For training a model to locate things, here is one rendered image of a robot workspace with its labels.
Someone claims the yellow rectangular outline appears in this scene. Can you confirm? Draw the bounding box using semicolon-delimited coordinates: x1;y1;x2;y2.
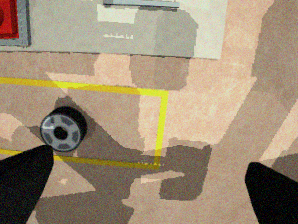
0;76;168;171

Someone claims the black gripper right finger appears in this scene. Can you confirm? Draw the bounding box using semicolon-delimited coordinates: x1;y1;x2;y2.
245;161;298;224

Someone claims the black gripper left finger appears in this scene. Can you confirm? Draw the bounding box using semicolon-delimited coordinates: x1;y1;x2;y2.
0;144;55;224

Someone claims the black wheel with grey hub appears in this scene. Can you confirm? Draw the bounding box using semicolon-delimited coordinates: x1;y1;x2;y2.
40;105;88;152

